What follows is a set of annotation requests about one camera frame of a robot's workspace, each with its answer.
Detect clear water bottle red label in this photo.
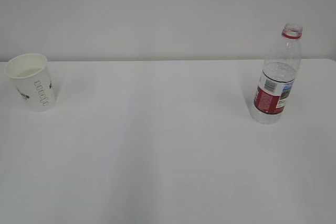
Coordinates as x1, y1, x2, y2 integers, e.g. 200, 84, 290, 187
250, 23, 303, 124

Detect white paper cup green print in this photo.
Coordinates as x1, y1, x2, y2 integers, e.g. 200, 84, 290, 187
5, 54, 56, 112

